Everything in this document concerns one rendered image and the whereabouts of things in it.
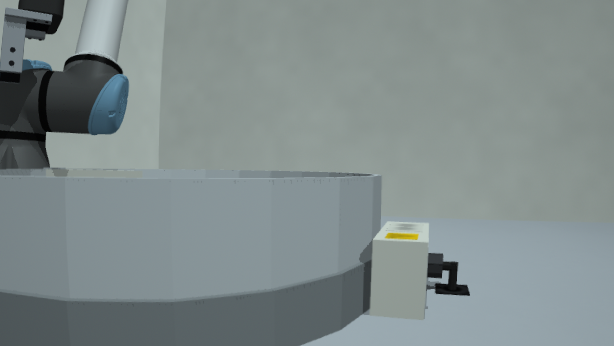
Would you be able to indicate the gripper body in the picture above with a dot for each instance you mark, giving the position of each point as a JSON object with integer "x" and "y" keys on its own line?
{"x": 52, "y": 7}

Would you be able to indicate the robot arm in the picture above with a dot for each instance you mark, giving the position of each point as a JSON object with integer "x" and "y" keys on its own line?
{"x": 88, "y": 97}

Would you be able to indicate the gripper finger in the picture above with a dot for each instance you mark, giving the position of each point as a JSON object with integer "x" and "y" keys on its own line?
{"x": 13, "y": 39}
{"x": 15, "y": 78}

